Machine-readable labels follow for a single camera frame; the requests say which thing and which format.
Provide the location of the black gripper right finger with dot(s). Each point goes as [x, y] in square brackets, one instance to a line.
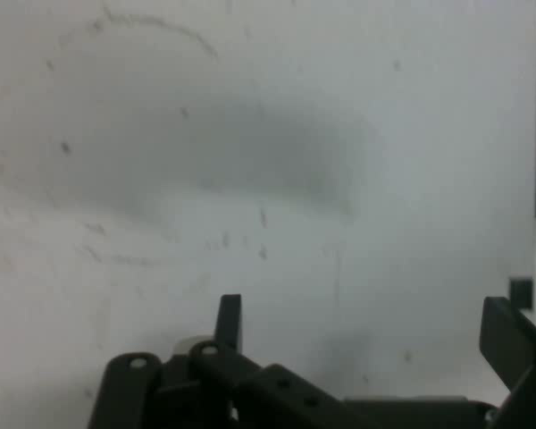
[518, 353]

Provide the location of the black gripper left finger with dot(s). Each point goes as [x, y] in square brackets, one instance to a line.
[232, 384]

